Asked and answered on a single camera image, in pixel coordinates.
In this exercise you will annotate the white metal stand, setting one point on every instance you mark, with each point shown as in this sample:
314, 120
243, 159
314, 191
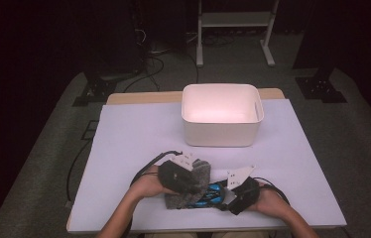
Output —
236, 19

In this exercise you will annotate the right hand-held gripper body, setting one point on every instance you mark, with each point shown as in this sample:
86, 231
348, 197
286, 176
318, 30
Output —
246, 195

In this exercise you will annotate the person's right hand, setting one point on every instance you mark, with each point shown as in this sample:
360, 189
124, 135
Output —
271, 201

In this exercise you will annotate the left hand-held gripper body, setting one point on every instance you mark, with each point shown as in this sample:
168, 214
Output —
177, 178

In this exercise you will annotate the white plastic bin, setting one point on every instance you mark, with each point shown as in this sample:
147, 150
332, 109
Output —
221, 132

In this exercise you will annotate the grey fluffy cloth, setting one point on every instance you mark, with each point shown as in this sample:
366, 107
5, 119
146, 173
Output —
177, 201

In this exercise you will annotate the person's left hand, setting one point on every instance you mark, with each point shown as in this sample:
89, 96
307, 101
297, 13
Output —
147, 186

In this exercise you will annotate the blue and black toy car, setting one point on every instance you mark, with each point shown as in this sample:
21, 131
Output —
211, 195

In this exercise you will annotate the black stand base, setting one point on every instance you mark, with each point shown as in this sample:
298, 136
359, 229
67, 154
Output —
97, 91
320, 89

